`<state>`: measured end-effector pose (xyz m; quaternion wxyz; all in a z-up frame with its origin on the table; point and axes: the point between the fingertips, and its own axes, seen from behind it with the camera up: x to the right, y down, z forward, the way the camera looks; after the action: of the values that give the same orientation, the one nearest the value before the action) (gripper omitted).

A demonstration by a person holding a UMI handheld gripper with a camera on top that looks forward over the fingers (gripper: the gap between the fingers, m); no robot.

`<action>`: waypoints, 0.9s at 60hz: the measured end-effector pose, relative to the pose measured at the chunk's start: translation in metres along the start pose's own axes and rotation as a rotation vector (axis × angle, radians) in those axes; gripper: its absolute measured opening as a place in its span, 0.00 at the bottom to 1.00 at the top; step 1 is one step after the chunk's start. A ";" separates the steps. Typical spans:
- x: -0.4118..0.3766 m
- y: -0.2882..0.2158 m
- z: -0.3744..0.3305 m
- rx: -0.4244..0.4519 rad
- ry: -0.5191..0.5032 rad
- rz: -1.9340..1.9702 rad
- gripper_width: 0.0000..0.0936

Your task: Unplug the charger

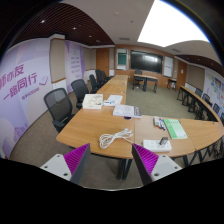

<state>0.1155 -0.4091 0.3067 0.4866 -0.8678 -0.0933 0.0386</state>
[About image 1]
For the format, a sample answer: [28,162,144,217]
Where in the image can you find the black mesh office chair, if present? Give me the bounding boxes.
[44,88,74,133]

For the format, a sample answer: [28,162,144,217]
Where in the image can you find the white cardboard box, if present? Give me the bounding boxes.
[82,94,103,109]

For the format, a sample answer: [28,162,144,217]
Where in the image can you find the black wall television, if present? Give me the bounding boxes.
[130,50,163,74]

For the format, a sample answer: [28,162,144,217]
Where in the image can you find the small desk at front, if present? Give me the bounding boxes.
[132,74,158,93]

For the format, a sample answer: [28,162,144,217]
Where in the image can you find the green paper sheet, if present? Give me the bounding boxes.
[164,119,187,139]

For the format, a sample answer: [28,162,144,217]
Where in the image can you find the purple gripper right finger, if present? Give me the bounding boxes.
[132,144,181,185]

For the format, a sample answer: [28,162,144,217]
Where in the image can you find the white power strip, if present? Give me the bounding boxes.
[143,140,172,152]

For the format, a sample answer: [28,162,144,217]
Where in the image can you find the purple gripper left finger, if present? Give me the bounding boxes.
[41,144,90,184]

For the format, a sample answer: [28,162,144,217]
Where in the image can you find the right row wooden table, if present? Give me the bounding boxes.
[177,86,222,123]

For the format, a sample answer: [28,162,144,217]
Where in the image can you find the white book stack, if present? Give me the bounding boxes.
[113,104,141,118]

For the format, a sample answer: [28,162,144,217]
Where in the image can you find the white papers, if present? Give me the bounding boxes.
[103,95,122,106]

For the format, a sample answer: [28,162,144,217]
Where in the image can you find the ceiling light panel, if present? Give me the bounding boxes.
[138,0,208,48]

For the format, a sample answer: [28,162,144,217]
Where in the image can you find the white coiled cable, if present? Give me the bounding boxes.
[98,128,134,150]

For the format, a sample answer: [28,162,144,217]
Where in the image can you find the black charger plug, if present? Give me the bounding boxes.
[159,137,168,145]

